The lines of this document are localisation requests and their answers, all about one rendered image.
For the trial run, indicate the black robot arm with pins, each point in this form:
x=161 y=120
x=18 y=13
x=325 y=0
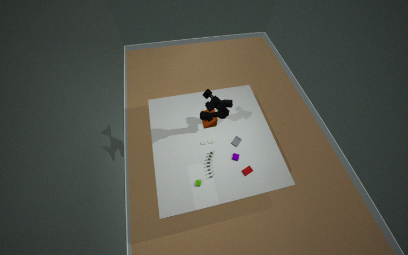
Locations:
x=223 y=114

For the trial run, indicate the purple block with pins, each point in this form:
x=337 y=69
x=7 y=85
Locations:
x=235 y=157

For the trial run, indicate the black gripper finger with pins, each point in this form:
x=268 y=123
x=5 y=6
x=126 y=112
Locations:
x=207 y=93
x=218 y=104

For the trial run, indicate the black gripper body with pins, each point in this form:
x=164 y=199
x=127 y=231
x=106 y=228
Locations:
x=214 y=98

